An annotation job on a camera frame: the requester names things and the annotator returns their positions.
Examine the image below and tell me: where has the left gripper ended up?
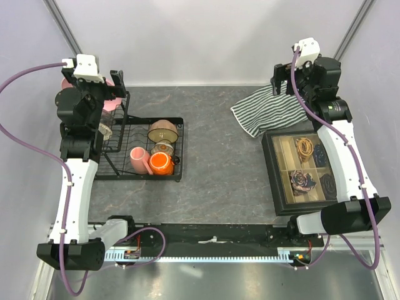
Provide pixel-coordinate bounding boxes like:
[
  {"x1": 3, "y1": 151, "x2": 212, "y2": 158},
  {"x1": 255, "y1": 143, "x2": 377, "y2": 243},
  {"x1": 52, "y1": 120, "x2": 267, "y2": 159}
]
[{"x1": 62, "y1": 68, "x2": 125, "y2": 128}]

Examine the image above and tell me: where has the pink plate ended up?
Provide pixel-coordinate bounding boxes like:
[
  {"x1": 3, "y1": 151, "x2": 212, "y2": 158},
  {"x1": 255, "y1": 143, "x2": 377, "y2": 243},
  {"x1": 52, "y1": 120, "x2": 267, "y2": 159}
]
[{"x1": 61, "y1": 78, "x2": 123, "y2": 112}]

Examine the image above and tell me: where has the clear glass plate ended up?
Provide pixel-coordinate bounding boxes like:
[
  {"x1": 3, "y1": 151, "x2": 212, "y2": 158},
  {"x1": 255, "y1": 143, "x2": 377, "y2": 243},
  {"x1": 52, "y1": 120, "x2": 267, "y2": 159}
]
[{"x1": 100, "y1": 110, "x2": 114, "y2": 127}]

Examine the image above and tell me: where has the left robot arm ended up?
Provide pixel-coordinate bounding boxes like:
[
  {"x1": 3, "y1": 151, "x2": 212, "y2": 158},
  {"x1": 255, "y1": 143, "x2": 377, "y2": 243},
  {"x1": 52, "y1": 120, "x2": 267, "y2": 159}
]
[{"x1": 36, "y1": 68, "x2": 138, "y2": 271}]

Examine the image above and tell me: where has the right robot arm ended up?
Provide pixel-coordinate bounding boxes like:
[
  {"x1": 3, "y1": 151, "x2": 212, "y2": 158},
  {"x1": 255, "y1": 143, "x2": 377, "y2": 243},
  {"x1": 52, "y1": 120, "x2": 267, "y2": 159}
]
[{"x1": 271, "y1": 52, "x2": 391, "y2": 246}]

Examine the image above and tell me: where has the striped towel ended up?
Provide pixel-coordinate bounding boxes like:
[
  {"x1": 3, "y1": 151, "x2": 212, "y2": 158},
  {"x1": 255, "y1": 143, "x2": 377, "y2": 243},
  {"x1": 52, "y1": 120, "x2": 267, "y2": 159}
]
[{"x1": 230, "y1": 84, "x2": 307, "y2": 138}]

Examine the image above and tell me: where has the speckled grey plate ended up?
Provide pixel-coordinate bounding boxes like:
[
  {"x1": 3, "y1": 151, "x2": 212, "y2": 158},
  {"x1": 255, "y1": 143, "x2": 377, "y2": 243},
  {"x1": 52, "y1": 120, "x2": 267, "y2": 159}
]
[{"x1": 98, "y1": 123, "x2": 113, "y2": 141}]

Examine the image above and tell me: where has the brown bowl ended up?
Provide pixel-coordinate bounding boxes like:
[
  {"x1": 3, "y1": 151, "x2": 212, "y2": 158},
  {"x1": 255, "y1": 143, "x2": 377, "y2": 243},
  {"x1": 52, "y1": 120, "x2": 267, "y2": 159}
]
[{"x1": 147, "y1": 119, "x2": 179, "y2": 143}]

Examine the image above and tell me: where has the tan rolled tie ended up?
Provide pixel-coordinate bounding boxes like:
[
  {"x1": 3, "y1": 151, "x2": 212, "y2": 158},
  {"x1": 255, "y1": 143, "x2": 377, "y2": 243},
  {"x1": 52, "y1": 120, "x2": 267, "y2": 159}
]
[{"x1": 295, "y1": 137, "x2": 314, "y2": 163}]

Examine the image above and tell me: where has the pink mug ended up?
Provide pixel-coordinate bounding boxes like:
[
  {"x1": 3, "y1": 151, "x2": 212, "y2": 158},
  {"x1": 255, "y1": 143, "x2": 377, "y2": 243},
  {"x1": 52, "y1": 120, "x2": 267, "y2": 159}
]
[{"x1": 130, "y1": 147, "x2": 153, "y2": 175}]

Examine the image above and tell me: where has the patterned small bowl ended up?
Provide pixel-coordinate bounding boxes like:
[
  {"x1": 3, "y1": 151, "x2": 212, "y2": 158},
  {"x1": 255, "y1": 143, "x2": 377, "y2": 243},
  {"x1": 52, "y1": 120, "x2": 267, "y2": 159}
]
[{"x1": 150, "y1": 140, "x2": 174, "y2": 156}]

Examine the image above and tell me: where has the blue rolled tie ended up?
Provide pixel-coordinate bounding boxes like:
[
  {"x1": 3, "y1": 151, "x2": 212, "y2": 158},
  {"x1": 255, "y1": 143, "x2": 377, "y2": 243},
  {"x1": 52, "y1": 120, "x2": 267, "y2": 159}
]
[{"x1": 313, "y1": 144, "x2": 328, "y2": 168}]

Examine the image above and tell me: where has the orange mug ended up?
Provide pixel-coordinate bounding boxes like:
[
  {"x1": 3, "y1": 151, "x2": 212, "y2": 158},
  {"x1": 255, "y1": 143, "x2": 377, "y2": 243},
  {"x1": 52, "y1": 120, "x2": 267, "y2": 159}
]
[{"x1": 149, "y1": 152, "x2": 180, "y2": 176}]

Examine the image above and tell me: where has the black glass-lid display box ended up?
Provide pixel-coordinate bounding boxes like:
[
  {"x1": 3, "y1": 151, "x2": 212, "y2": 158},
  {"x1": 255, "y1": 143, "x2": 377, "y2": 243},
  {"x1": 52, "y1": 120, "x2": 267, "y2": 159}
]
[{"x1": 261, "y1": 131, "x2": 337, "y2": 216}]

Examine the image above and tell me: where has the floral rolled tie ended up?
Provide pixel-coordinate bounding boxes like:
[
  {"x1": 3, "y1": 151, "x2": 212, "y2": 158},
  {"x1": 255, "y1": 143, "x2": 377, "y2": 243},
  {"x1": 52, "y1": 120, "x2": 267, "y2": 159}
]
[{"x1": 289, "y1": 170, "x2": 317, "y2": 196}]

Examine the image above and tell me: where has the black rolled tie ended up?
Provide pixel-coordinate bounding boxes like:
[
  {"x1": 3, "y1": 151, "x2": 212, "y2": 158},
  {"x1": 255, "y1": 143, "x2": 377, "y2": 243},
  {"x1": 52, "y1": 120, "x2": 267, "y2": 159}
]
[{"x1": 319, "y1": 174, "x2": 337, "y2": 200}]

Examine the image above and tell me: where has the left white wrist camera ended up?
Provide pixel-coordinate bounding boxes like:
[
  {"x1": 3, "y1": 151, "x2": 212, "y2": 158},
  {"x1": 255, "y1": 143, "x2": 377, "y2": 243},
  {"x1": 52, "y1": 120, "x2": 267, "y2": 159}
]
[{"x1": 61, "y1": 54, "x2": 105, "y2": 85}]

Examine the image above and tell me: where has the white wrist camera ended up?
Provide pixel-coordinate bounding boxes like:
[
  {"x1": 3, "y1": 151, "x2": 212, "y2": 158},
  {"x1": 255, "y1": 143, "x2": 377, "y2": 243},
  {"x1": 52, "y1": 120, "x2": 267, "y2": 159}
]
[
  {"x1": 292, "y1": 37, "x2": 320, "y2": 69},
  {"x1": 61, "y1": 54, "x2": 105, "y2": 85}
]

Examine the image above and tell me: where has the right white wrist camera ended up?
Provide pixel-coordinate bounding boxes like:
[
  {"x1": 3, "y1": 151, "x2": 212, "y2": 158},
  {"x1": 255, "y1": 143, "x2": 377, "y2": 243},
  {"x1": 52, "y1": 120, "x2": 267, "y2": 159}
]
[{"x1": 292, "y1": 37, "x2": 320, "y2": 69}]

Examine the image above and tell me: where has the black wire dish rack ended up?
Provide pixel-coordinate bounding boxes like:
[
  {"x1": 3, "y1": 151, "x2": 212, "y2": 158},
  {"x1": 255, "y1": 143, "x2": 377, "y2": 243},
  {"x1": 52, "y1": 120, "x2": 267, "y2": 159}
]
[{"x1": 94, "y1": 92, "x2": 185, "y2": 183}]

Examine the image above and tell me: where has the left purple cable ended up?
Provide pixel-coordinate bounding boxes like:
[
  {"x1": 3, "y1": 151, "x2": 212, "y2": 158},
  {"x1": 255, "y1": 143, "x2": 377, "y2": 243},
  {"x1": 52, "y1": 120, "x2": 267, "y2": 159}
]
[{"x1": 0, "y1": 62, "x2": 90, "y2": 297}]

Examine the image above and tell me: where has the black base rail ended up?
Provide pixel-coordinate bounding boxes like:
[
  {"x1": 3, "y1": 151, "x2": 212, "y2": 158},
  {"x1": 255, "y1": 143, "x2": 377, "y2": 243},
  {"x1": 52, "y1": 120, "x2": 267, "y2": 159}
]
[{"x1": 87, "y1": 222, "x2": 324, "y2": 262}]

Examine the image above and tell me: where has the white cable duct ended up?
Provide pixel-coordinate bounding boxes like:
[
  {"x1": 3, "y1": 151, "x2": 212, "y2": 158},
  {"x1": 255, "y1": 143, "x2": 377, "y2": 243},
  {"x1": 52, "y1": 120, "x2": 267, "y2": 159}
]
[{"x1": 104, "y1": 249, "x2": 293, "y2": 264}]

